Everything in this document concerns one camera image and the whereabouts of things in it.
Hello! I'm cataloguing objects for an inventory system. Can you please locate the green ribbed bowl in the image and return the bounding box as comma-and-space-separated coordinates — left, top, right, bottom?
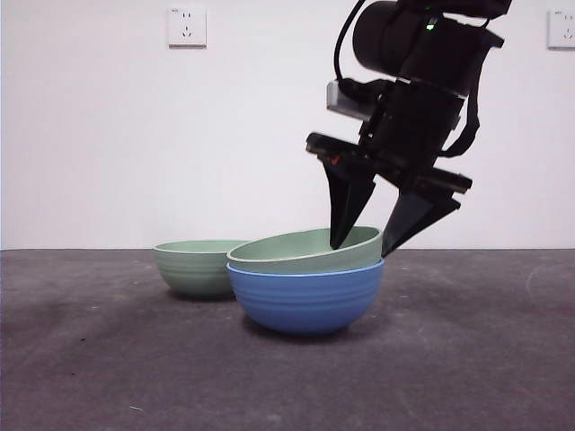
153, 240, 252, 298
226, 226, 384, 274

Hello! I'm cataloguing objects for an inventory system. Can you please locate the blue ribbed bowl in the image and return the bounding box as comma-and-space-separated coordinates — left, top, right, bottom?
226, 259, 386, 338

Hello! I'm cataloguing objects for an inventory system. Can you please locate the black cable loop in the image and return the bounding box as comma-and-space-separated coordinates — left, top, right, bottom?
442, 93, 481, 158

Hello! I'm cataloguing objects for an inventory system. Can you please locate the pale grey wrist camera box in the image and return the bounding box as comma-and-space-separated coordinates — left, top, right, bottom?
326, 79, 375, 122

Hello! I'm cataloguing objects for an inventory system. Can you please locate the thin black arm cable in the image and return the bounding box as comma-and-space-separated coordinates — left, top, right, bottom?
333, 0, 370, 84

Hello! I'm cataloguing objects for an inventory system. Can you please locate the white wall socket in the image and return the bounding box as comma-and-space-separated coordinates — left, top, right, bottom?
168, 6, 208, 49
546, 8, 575, 51

